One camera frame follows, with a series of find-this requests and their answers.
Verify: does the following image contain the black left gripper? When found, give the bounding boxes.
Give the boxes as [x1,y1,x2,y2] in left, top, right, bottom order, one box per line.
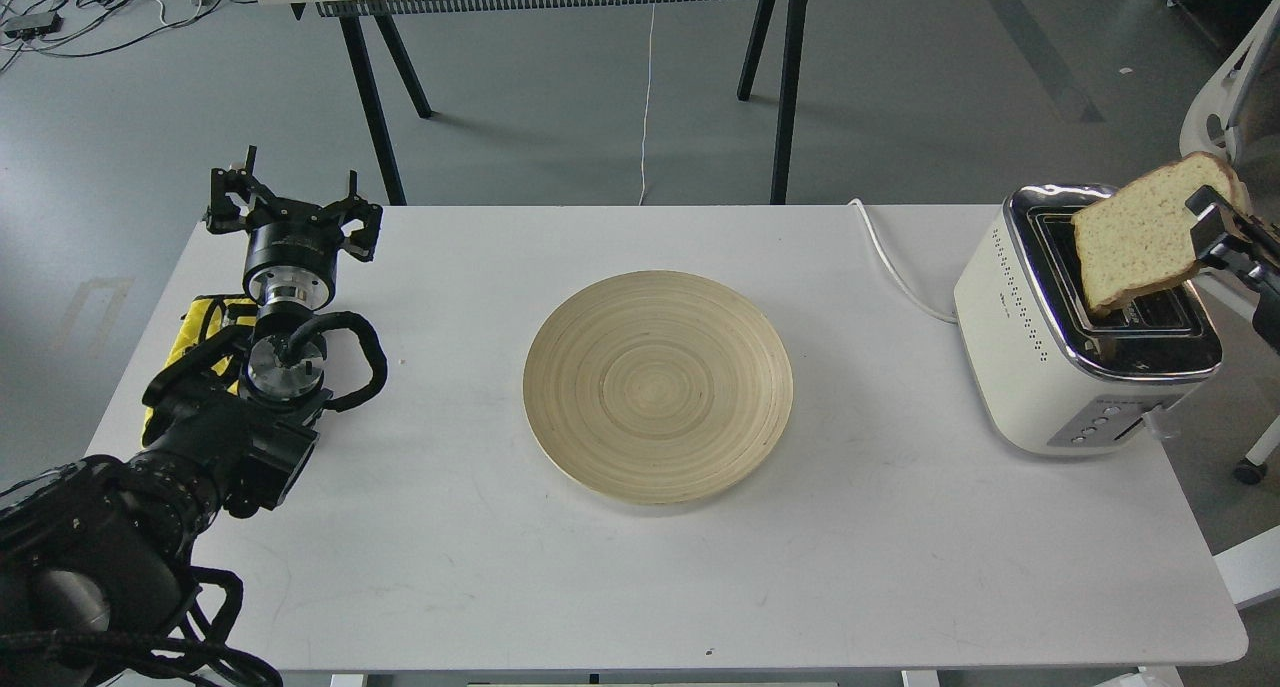
[204,146,384,307]

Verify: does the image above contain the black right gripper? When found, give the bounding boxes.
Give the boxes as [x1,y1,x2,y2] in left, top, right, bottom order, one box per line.
[1187,186,1280,354]

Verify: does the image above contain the slice of brown bread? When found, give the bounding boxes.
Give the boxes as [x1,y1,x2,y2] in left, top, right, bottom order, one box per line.
[1071,151,1251,319]

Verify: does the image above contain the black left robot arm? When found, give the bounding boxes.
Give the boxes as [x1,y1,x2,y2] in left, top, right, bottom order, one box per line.
[3,148,388,686]

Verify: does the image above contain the white chrome toaster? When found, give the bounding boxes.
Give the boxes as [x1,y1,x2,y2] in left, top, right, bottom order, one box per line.
[954,186,1222,455]

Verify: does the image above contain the white office chair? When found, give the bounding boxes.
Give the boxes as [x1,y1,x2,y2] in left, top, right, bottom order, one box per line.
[1178,0,1280,486]

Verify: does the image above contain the yellow cloth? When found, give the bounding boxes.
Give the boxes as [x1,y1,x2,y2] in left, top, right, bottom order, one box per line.
[140,294,257,446]

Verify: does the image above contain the round wooden plate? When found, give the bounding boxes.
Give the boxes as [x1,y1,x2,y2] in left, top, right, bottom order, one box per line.
[522,271,795,505]

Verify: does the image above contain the white toaster power cable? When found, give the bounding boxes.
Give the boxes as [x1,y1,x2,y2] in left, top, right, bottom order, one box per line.
[849,198,959,325]

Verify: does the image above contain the cables and power strips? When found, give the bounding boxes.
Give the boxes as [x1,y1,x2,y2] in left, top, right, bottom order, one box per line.
[0,0,268,74]

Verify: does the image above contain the thin white hanging cable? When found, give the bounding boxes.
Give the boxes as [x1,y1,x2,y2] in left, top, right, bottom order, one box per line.
[637,3,658,207]

